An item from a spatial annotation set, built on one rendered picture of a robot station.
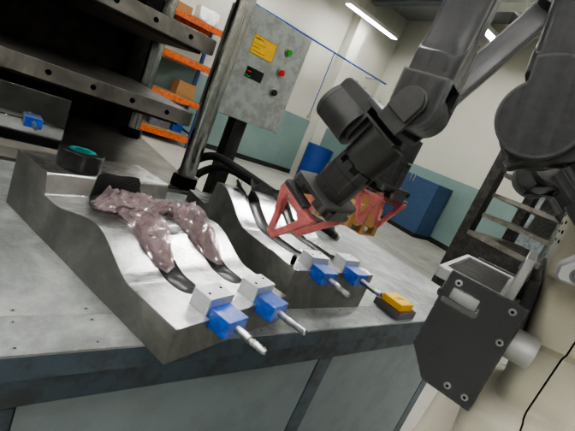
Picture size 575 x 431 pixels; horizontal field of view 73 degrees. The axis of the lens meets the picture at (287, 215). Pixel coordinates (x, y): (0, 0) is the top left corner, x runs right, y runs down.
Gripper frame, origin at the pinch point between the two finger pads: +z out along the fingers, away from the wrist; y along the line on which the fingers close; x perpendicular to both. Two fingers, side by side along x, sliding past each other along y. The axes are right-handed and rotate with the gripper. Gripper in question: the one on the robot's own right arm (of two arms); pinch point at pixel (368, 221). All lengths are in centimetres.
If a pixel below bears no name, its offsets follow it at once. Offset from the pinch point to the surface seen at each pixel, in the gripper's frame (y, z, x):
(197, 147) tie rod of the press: 7, 8, -72
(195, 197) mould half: 17.2, 16.5, -43.1
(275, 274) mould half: 17.4, 16.1, -2.3
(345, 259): 2.4, 9.5, 0.7
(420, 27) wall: -678, -312, -583
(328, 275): 11.7, 11.2, 5.4
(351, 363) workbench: -14.7, 36.8, 4.4
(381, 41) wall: -632, -254, -635
